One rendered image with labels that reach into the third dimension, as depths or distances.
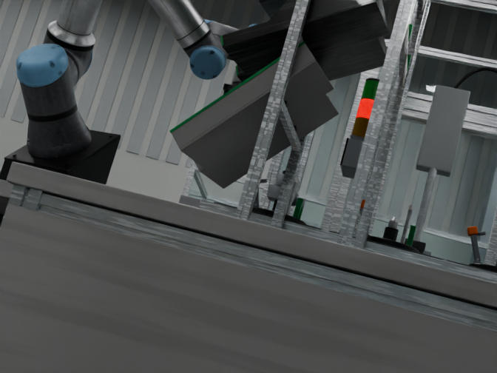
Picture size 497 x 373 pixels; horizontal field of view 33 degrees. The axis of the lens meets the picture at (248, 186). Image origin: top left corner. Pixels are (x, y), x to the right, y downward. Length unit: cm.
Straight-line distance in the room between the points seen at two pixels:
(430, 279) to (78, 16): 120
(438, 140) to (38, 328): 199
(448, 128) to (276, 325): 193
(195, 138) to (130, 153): 890
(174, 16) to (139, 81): 872
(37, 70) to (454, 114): 156
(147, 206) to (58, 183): 14
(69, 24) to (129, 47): 868
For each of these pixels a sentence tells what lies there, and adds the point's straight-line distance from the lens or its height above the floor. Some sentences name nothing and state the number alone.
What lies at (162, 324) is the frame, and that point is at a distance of 114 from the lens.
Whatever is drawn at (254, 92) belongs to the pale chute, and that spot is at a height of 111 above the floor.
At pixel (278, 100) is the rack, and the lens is 140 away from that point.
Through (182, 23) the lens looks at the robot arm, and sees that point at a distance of 185.
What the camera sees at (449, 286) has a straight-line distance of 110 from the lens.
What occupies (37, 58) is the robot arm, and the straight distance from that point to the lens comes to 197.
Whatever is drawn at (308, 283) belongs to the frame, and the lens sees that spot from 111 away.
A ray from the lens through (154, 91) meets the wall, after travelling 1049.
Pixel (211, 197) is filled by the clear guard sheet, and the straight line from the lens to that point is 707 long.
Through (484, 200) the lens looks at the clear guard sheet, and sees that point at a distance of 326.
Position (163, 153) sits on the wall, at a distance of 1029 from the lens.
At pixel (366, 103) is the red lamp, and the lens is 212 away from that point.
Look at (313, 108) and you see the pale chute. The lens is 162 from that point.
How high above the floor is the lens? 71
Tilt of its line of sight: 10 degrees up
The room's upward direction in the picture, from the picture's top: 16 degrees clockwise
